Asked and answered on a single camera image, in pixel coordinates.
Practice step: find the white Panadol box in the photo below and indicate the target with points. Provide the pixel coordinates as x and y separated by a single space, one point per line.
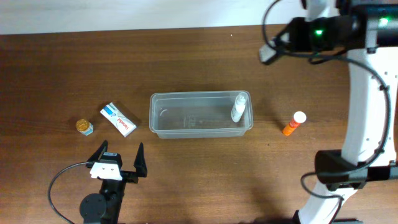
123 124

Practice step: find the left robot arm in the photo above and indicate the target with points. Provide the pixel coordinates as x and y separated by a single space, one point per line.
105 206

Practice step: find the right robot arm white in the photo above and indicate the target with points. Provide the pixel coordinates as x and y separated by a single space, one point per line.
364 35

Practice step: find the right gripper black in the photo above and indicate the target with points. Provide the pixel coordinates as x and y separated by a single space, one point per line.
288 34

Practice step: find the white spray bottle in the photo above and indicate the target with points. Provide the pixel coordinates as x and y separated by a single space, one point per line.
239 107

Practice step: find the orange tube white cap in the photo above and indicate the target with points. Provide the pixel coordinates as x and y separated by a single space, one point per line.
299 117

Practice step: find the clear plastic container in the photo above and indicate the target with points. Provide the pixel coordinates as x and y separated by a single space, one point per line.
201 114

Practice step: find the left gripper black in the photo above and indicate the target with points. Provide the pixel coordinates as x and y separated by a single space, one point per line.
128 175

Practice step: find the dark bottle white cap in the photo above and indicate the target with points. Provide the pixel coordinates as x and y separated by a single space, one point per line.
268 55

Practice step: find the small gold-lid jar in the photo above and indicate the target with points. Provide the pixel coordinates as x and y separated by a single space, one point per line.
84 127

